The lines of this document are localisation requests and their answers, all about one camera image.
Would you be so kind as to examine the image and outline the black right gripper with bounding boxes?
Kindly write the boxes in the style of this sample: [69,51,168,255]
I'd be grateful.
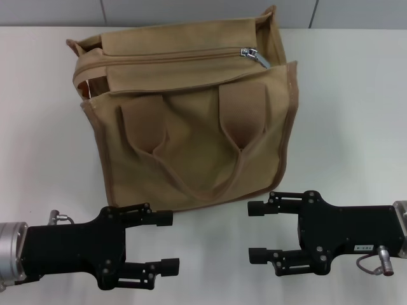
[247,189,406,277]

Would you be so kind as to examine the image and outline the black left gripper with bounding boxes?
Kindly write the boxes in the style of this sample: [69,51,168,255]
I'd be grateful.
[22,202,181,291]

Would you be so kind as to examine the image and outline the khaki fabric food bag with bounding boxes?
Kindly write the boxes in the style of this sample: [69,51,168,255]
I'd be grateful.
[66,4,301,214]

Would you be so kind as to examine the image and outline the silver metal zipper pull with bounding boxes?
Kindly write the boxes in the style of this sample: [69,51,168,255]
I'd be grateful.
[240,46,272,69]

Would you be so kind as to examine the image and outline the left gripper cable with connector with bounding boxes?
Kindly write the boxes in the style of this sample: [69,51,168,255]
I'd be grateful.
[47,209,76,227]

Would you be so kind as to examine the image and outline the gripper cable with connector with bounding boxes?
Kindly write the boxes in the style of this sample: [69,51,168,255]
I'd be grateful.
[355,245,396,278]
[47,209,76,227]

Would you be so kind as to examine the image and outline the right gripper cable with connector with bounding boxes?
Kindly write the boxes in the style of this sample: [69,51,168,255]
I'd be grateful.
[355,245,396,278]

